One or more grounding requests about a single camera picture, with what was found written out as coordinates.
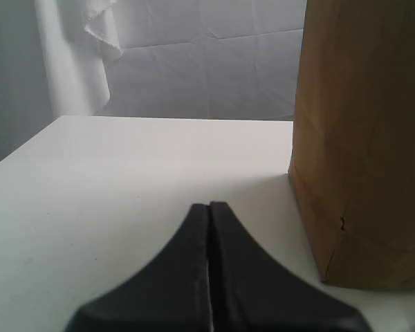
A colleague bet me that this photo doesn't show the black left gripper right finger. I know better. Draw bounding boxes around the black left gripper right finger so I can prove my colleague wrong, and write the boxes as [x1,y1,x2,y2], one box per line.
[209,202,371,331]

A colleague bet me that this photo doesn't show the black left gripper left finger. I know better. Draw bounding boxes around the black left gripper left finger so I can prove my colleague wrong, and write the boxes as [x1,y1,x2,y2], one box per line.
[66,204,211,331]

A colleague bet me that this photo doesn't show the brown paper bag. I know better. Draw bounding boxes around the brown paper bag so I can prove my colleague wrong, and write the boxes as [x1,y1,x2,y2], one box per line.
[288,1,415,289]

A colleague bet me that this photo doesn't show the white backdrop cloth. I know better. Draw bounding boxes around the white backdrop cloth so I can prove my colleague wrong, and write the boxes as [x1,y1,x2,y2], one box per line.
[0,0,308,173]

